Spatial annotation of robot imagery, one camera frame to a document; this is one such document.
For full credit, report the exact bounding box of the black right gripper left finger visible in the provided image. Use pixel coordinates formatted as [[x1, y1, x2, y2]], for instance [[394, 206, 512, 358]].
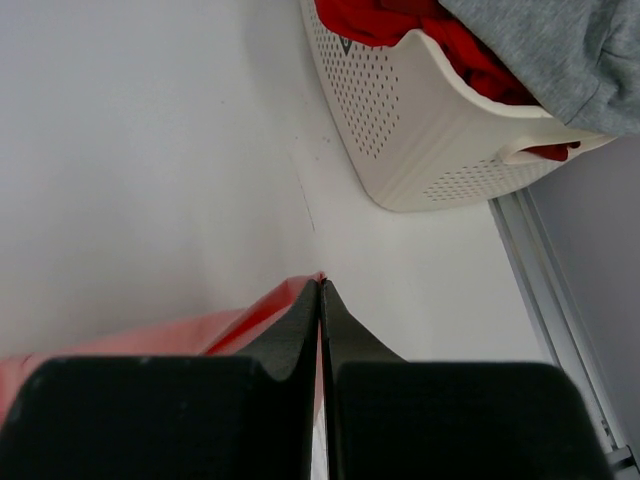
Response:
[[0, 278, 320, 480]]

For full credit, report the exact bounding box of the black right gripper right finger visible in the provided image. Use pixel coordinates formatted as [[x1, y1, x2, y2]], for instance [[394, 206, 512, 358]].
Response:
[[320, 281, 612, 479]]

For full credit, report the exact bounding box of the pink t shirt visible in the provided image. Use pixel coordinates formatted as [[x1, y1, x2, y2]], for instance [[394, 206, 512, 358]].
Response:
[[0, 270, 329, 480]]

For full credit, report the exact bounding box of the white perforated laundry basket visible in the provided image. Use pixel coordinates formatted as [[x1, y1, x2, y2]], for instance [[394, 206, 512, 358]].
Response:
[[301, 1, 612, 212]]

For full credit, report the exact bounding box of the red t shirt in basket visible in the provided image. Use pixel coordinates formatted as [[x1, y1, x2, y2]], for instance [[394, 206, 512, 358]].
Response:
[[312, 1, 571, 162]]

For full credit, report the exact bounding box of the grey t shirt in basket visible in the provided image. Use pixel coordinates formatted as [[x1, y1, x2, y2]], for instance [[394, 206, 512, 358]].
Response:
[[442, 1, 639, 136]]

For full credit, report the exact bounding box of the aluminium table frame rail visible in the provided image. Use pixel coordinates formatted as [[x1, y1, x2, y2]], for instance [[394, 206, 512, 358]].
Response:
[[489, 190, 639, 479]]

